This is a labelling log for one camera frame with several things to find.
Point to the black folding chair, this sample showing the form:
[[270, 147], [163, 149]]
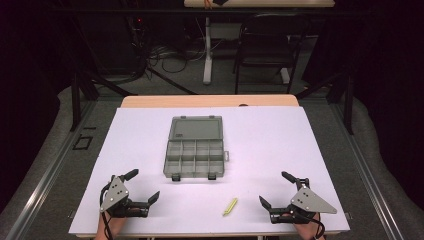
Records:
[[270, 50]]

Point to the white table mat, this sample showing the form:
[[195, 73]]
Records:
[[266, 150]]

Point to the black metal frame stand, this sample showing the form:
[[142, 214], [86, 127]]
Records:
[[348, 103], [76, 100]]

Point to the white-legged wooden table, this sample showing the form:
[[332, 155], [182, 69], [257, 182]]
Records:
[[260, 3]]

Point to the person's right hand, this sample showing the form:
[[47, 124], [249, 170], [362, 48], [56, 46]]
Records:
[[306, 228]]

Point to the small yellow-green strip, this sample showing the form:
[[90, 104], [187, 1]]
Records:
[[230, 206]]

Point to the grey plastic organiser box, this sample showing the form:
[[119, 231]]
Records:
[[195, 150]]

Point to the small black item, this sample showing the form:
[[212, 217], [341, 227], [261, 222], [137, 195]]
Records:
[[221, 1]]

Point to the aluminium floor rail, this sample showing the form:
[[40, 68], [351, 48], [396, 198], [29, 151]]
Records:
[[43, 186], [366, 173]]

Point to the light wooden table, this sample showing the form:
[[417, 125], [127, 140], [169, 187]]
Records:
[[206, 100]]

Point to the person's left hand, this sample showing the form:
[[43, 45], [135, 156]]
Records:
[[115, 224]]

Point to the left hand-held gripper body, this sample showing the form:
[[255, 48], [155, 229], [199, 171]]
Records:
[[115, 195]]

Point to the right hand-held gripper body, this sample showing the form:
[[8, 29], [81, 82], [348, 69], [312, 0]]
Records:
[[308, 201]]

